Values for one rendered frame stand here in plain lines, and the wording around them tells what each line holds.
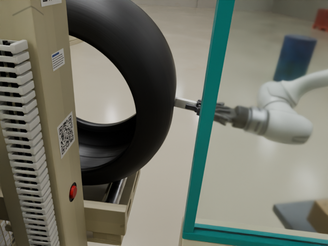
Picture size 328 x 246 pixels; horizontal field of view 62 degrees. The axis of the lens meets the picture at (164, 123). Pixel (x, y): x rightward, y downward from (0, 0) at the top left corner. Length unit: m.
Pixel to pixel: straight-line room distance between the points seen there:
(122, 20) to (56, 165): 0.36
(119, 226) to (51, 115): 0.43
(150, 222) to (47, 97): 1.63
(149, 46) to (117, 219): 0.48
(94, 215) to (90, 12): 0.53
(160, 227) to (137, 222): 0.16
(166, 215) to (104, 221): 1.28
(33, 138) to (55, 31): 0.19
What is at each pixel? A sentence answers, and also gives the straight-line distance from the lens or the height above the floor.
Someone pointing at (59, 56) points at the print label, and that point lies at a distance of 0.55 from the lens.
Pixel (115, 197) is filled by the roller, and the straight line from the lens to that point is 0.88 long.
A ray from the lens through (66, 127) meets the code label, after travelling 0.61.
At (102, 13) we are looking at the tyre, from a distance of 0.69.
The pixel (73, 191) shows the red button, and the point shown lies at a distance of 0.69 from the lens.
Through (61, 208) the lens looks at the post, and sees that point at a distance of 0.66.
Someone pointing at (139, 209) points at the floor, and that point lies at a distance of 2.12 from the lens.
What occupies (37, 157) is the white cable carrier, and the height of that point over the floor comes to 1.23.
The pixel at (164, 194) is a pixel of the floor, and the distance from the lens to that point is 2.25.
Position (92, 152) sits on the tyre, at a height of 0.91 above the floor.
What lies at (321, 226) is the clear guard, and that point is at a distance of 0.35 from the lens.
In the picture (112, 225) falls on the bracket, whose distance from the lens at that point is 0.85.
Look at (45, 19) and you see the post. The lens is 0.51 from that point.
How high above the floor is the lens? 1.53
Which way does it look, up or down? 28 degrees down
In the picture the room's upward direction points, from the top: 5 degrees clockwise
